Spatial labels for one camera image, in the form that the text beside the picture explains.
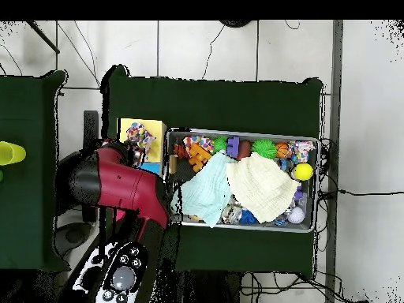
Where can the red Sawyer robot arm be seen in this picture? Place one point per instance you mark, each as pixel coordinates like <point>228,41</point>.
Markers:
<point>126,186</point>

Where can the wooden box with three holes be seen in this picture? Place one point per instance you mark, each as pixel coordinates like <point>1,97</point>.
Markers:
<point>159,126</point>

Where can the orange plastic building block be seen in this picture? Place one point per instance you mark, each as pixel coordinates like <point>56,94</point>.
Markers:
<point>199,156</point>

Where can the mint green muslin cloth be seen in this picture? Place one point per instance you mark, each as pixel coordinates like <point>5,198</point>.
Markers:
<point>208,189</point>

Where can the small green spiky ball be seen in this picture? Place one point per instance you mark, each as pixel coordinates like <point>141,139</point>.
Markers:
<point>220,144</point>

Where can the purple plastic building block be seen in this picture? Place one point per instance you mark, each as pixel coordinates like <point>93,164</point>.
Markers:
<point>233,148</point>

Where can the brown toy football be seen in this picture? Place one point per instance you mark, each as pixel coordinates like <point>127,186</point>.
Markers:
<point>243,149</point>

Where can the cream yellow muslin cloth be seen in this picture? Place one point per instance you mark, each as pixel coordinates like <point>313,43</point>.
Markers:
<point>262,186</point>

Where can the dark green tablecloth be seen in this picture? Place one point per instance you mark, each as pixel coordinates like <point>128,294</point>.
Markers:
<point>205,104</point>
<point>25,205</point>

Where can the large green spiky ball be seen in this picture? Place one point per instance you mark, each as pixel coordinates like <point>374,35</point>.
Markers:
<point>263,148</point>

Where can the orange mini basketball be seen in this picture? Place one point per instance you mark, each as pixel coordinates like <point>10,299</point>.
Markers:
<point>282,150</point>

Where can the yellow plastic ball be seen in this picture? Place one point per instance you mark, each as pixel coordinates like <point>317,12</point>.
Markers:
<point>303,172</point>

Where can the black round stand base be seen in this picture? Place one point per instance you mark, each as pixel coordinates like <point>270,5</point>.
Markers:
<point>235,22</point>

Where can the yellow-green plastic cup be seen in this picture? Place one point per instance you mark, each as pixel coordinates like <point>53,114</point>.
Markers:
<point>11,153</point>

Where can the black metal rod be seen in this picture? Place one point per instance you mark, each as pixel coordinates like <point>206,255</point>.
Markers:
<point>44,38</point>

